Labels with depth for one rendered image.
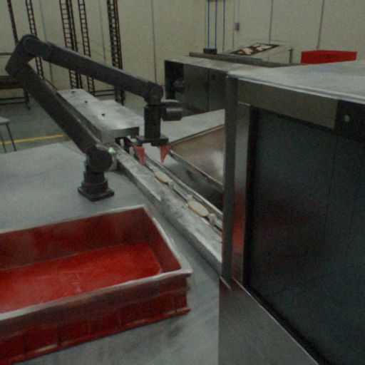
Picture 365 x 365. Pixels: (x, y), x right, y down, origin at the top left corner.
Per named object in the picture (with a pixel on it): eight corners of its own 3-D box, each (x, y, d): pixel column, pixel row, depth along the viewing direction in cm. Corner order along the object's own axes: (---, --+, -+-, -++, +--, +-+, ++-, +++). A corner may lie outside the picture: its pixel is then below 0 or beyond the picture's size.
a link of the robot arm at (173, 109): (143, 83, 129) (150, 87, 122) (175, 83, 133) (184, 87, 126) (143, 119, 134) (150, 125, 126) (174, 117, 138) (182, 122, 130)
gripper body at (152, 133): (135, 140, 134) (135, 120, 131) (162, 138, 138) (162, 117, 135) (141, 145, 128) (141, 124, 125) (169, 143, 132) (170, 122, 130)
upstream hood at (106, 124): (58, 101, 278) (55, 89, 274) (83, 98, 285) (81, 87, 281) (103, 147, 173) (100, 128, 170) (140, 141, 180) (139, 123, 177)
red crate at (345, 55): (299, 63, 462) (300, 51, 457) (321, 60, 478) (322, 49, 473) (333, 65, 421) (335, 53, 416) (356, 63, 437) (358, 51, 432)
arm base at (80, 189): (76, 191, 134) (92, 202, 125) (73, 170, 131) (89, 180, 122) (99, 184, 139) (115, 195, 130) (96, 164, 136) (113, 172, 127)
